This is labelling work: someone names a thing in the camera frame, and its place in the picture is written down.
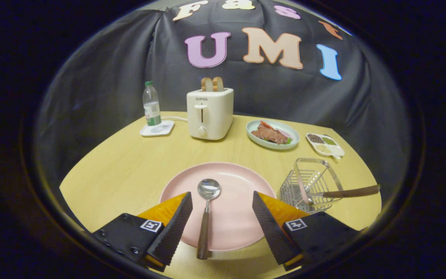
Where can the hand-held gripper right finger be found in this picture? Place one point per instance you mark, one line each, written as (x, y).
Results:
(269, 228)

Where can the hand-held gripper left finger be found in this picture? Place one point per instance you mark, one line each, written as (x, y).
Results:
(174, 228)

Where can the pink round plate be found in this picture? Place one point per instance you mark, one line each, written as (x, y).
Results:
(234, 209)

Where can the pale green food plate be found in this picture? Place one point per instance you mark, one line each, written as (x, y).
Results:
(254, 138)

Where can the brown meat slices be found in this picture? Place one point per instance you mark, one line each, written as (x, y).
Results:
(269, 135)

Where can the pink ham slice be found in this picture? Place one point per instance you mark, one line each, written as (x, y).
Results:
(286, 133)

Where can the white square coaster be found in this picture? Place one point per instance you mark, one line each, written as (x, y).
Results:
(157, 130)

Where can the white divided grain dish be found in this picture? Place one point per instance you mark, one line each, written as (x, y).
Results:
(335, 150)

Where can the orange food strip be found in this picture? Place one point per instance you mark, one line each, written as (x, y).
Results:
(266, 124)

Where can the cream white toaster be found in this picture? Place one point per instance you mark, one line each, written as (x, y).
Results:
(217, 116)

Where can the clear plastic water bottle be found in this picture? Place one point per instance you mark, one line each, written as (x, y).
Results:
(152, 108)

